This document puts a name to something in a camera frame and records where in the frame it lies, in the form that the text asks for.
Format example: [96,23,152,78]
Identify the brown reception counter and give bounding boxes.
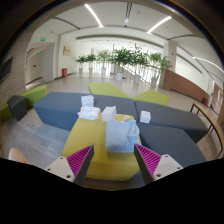
[161,68,211,104]

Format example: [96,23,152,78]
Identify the wooden black-framed table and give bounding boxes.
[189,101,224,160]

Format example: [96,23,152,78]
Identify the dark wall screen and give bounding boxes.
[0,56,15,84]

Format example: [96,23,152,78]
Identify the stack of white tissue packs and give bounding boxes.
[80,94,96,109]

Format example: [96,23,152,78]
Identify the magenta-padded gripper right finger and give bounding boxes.
[133,142,185,186]

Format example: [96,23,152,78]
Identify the large white box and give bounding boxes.
[100,105,118,123]

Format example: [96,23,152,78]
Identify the beige chair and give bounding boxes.
[7,147,33,165]

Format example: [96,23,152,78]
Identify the plastic wet wipes pack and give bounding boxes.
[76,106,102,121]

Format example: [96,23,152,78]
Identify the row of potted plants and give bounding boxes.
[75,42,173,88]

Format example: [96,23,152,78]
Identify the long blue-grey sofa bench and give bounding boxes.
[32,91,140,132]

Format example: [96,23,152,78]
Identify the light blue towel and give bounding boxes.
[105,118,141,154]

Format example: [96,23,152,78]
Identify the ceiling strip lights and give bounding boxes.
[83,2,224,75]

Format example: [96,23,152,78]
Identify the framed wall picture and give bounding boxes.
[62,45,72,57]

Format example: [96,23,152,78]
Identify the dark grey stool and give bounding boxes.
[6,94,29,122]

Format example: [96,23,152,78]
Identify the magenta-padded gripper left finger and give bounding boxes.
[44,143,95,186]

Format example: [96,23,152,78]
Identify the small white box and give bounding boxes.
[139,110,152,125]

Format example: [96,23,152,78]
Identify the green bench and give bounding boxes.
[132,89,171,107]
[87,82,131,100]
[0,83,49,122]

